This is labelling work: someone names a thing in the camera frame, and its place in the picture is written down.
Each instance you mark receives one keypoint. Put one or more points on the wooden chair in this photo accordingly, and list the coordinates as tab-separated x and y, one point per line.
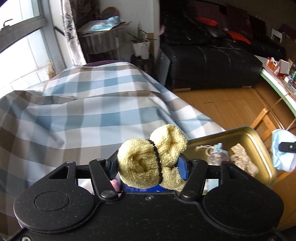
269	119

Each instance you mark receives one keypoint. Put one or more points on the beige knitted cloth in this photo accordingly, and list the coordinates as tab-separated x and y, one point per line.
241	159

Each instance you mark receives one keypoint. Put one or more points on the dark plant stool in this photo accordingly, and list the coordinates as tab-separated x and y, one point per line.
146	65

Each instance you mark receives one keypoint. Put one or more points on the grey round side table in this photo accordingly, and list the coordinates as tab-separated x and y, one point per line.
95	42

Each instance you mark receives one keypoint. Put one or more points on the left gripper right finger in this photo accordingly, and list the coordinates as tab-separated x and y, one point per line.
194	173

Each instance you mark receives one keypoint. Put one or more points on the black leather sofa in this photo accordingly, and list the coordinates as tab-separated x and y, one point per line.
202	55

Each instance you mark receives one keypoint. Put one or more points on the light blue face mask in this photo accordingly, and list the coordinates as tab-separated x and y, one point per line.
282	160

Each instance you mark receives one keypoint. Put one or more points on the patterned curtain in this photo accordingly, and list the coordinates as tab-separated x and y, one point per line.
73	44

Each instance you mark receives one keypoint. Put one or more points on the pink cloth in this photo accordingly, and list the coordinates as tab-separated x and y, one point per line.
116	183

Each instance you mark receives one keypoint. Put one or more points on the mesh potpourri sachet bag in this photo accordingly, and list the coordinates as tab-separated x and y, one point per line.
215	154

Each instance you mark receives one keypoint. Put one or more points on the red cushion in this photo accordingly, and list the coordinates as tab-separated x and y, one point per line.
238	37

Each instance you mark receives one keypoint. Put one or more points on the plaid checkered cloth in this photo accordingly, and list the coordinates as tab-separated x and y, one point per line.
81	114

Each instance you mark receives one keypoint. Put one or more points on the white potted plant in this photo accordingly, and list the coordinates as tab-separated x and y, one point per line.
141	42

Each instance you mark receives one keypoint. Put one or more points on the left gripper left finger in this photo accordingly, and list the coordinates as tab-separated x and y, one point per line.
102	172

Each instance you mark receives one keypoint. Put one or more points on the green edged desk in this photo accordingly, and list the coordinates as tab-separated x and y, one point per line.
280	86

